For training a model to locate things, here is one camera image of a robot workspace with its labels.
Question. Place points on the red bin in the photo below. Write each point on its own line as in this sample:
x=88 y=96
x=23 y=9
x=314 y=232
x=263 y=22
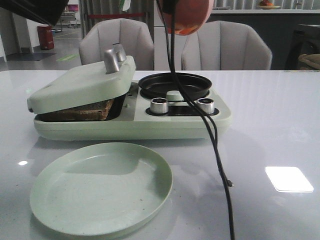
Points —
x=45 y=37

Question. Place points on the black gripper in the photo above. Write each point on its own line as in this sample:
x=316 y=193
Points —
x=169 y=6
x=41 y=11

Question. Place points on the mint green breakfast maker base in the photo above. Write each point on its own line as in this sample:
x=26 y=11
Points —
x=133 y=123

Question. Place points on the pink plastic bowl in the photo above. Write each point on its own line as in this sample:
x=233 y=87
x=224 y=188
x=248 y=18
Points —
x=188 y=13

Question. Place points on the grey counter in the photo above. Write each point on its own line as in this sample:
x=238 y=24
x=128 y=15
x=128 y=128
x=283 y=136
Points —
x=288 y=33

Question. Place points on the left grey upholstered chair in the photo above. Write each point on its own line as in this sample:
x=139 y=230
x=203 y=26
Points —
x=133 y=35

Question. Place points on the right silver control knob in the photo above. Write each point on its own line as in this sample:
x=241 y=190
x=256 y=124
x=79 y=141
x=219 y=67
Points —
x=207 y=105

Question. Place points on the mint green round plate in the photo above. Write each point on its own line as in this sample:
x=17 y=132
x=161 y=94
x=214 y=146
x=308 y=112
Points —
x=107 y=189

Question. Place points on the white bread slice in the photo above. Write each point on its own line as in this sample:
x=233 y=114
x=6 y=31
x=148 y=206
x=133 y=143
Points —
x=98 y=111

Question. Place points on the left silver control knob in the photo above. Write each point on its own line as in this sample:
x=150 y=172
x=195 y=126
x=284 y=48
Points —
x=159 y=105

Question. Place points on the grey upholstered chair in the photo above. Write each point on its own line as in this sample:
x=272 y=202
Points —
x=224 y=45
x=133 y=35

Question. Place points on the orange shrimp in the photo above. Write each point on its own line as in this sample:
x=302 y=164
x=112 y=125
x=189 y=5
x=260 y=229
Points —
x=184 y=31

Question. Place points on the fruit plate on counter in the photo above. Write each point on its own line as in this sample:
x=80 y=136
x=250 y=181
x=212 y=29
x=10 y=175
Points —
x=267 y=5

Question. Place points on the white cabinet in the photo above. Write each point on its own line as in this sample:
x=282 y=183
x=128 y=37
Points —
x=160 y=46

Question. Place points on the silver control knob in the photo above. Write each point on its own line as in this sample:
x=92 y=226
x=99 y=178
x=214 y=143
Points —
x=159 y=105
x=207 y=105

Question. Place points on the black round frying pan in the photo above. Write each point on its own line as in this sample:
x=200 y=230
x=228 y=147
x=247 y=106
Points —
x=159 y=84

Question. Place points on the mint green sandwich maker lid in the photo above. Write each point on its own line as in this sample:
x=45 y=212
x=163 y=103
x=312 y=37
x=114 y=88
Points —
x=83 y=85

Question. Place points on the right grey upholstered chair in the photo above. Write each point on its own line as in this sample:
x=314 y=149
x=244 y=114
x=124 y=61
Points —
x=224 y=45

